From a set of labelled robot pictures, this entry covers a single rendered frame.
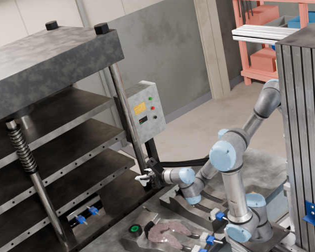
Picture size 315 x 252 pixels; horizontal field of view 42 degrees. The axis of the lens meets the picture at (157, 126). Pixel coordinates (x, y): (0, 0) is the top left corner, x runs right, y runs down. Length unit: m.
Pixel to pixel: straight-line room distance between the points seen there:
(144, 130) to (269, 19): 3.31
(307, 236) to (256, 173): 0.96
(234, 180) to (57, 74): 1.23
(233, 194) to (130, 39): 3.60
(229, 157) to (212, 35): 4.28
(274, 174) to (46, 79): 1.67
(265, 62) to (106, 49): 3.75
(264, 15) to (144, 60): 1.76
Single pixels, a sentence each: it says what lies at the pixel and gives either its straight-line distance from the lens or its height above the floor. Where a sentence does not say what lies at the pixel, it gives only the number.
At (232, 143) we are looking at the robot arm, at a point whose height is 1.67.
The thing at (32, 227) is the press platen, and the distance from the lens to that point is 2.81.
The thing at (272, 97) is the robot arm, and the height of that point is 1.59.
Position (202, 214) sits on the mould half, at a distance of 2.65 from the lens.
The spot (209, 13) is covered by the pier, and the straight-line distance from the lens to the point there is 5.83.
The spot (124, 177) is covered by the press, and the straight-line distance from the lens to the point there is 3.37.
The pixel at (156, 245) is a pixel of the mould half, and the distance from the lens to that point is 2.52.
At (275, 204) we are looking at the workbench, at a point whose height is 0.61.
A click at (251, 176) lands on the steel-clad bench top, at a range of 3.03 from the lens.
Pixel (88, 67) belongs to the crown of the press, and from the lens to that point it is 2.59.
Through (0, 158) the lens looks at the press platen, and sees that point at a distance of 2.61.
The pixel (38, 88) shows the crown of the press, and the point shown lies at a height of 1.87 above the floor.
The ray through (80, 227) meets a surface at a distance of 2.98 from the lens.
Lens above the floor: 2.58
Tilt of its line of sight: 27 degrees down
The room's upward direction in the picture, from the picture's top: 15 degrees counter-clockwise
